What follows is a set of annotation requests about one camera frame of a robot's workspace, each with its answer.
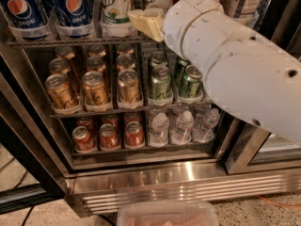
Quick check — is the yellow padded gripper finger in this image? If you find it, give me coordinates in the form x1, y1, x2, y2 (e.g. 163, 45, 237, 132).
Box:
128, 8, 165, 42

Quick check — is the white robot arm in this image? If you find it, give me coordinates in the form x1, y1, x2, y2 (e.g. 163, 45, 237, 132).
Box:
128, 0, 301, 143

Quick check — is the rear left green can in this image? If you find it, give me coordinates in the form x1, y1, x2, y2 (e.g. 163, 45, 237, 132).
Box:
148, 51, 168, 71

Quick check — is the green can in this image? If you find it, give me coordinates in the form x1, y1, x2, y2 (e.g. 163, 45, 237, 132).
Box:
150, 66, 171, 101
174, 56, 190, 87
148, 51, 168, 71
179, 65, 202, 98

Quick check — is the second row right gold can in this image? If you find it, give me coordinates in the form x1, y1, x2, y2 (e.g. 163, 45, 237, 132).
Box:
116, 54, 135, 72

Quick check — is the second row gold can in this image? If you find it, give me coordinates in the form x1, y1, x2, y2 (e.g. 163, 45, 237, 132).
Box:
48, 57, 80, 89
87, 56, 106, 75
116, 54, 135, 72

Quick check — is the rear right green can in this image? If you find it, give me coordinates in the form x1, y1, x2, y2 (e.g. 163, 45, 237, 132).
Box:
174, 56, 190, 87

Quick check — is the front left green can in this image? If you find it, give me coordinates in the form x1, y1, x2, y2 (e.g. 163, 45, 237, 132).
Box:
150, 66, 171, 101

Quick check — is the second row middle gold can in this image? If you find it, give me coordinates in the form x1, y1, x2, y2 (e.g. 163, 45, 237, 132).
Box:
87, 56, 106, 75

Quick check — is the front right gold can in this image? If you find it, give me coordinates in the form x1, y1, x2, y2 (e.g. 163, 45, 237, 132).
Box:
118, 69, 141, 104

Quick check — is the right Pepsi can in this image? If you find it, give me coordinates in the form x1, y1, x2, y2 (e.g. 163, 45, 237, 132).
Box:
54, 0, 93, 39

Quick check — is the pepsi can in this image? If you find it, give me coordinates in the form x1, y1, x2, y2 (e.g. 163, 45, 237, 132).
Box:
0, 0, 47, 40
54, 0, 93, 39

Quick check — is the front right green can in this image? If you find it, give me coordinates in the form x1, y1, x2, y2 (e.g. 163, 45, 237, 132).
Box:
179, 65, 202, 98

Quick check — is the front middle gold can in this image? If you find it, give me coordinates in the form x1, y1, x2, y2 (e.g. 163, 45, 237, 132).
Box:
82, 71, 110, 105

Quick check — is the second row left gold can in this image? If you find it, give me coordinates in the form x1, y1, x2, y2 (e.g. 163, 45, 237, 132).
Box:
48, 57, 80, 89

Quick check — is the stainless steel fridge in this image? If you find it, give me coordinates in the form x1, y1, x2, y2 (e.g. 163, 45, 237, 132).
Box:
0, 0, 301, 217

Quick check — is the front right red can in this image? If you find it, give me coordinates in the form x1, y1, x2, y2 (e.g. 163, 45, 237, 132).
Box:
125, 121, 144, 147

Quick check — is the red can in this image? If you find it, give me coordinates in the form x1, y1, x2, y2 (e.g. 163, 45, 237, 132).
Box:
99, 123, 119, 150
125, 121, 144, 147
72, 126, 96, 153

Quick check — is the front left gold can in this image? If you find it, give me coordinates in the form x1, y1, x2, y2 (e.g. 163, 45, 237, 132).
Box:
45, 73, 79, 109

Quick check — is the front middle red can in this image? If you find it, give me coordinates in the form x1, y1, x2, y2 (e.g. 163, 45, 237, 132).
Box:
99, 123, 119, 150

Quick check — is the left Pepsi can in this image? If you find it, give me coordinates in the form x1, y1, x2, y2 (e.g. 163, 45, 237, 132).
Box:
0, 0, 47, 40

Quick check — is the front left red can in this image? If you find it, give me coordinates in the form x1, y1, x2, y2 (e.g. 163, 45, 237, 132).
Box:
72, 126, 96, 153

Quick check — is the left water bottle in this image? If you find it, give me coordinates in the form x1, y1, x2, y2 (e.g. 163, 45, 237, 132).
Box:
150, 112, 169, 148

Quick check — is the water bottle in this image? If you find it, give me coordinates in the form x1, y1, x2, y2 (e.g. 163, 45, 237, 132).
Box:
193, 108, 220, 143
150, 112, 169, 148
171, 110, 194, 145

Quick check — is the middle water bottle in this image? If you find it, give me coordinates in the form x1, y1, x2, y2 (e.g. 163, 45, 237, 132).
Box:
171, 110, 194, 145

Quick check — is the right water bottle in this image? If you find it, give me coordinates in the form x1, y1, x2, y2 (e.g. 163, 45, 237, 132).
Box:
193, 108, 220, 143

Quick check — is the clear plastic bin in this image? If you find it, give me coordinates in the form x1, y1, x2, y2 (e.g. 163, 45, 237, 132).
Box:
117, 202, 219, 226

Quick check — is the orange cable on floor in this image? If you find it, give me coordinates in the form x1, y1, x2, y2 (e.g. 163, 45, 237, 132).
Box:
257, 195, 301, 209

